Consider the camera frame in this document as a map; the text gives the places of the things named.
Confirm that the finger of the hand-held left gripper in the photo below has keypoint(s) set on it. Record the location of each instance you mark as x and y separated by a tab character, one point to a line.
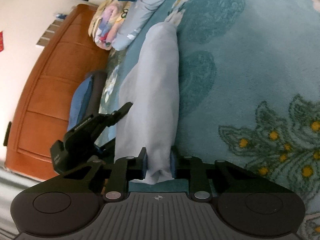
118	115
106	147

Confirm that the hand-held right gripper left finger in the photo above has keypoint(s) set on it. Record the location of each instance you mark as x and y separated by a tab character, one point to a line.
144	165

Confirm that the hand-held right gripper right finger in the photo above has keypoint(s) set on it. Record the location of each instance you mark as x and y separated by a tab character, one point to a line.
173	166

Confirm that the light blue polo shirt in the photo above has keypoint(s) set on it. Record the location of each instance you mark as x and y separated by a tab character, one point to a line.
155	92

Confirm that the dark brown pillow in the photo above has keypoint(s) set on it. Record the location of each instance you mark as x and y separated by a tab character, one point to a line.
96	90

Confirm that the blue pillow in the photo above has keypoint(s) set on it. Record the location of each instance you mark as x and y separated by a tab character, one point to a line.
77	100

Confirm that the wooden headboard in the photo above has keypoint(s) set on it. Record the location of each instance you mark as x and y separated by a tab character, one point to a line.
50	80

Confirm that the colourful folded blanket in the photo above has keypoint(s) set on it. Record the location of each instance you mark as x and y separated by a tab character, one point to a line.
105	22

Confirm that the pale blue printed quilt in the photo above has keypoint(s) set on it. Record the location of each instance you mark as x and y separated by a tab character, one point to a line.
142	12

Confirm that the teal floral bed blanket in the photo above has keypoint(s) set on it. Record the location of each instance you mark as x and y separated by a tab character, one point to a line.
250	67

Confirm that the red wall decoration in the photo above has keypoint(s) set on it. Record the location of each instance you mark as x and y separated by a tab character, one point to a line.
2	41

